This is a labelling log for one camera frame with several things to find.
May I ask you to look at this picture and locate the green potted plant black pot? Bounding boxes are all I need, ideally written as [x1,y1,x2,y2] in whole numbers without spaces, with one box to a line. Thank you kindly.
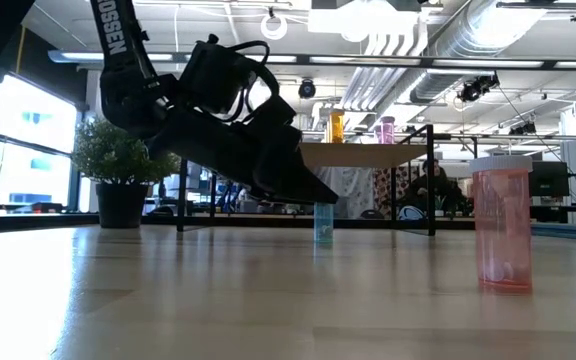
[71,117,182,230]

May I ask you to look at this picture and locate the white ring ceiling fixture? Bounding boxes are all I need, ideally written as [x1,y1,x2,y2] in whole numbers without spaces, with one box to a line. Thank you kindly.
[260,12,289,41]

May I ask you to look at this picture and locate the black computer monitor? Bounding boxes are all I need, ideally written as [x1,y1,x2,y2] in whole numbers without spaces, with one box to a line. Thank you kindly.
[528,160,570,199]

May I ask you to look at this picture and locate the wooden shelf black metal legs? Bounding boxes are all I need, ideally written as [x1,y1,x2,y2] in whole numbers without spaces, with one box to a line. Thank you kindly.
[176,123,480,237]

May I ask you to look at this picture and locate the white patterned cloth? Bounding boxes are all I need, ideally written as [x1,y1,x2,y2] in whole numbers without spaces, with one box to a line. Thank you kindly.
[312,167,377,220]

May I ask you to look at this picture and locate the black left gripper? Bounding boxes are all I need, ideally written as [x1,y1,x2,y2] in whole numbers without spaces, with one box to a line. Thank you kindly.
[145,95,340,205]

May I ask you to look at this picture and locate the black ceiling camera cluster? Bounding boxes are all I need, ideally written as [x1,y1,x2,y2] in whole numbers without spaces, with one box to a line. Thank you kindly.
[456,73,501,104]

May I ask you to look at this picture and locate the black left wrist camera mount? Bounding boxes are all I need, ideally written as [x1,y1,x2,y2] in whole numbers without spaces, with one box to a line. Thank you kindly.
[177,33,272,121]

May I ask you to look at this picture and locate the pink medicine bottle white cap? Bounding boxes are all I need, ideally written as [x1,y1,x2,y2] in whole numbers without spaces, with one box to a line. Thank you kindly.
[468,154,534,295]

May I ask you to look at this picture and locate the small black ceiling rig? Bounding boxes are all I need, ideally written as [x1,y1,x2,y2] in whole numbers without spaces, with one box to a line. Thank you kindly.
[510,121,538,136]

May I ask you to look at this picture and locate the white ceiling pipes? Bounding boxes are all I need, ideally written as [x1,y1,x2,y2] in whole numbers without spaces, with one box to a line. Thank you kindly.
[340,29,429,114]

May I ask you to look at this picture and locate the long ceiling light bar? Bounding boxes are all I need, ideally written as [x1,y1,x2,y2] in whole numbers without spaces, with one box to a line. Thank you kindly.
[47,48,576,70]

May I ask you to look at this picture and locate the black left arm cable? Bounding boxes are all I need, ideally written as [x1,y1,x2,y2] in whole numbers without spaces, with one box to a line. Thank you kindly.
[225,39,283,125]

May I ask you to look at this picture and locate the silver ventilation duct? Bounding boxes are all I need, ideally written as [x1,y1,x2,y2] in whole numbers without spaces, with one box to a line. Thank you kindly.
[410,0,549,105]

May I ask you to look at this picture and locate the black aluminium table frame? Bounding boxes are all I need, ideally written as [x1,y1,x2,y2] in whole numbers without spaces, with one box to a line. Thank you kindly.
[0,212,576,236]

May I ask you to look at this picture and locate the black ceiling spotlight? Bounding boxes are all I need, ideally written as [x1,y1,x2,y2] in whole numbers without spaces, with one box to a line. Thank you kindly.
[297,78,318,100]

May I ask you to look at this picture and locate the teal medicine bottle white cap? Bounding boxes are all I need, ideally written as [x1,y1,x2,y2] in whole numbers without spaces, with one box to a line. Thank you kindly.
[313,202,335,245]

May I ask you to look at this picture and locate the person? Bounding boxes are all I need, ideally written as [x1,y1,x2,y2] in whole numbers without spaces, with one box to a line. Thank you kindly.
[401,158,471,220]

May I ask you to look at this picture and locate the yellow hanging strap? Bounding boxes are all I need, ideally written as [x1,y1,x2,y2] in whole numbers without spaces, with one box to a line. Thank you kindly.
[15,27,28,76]

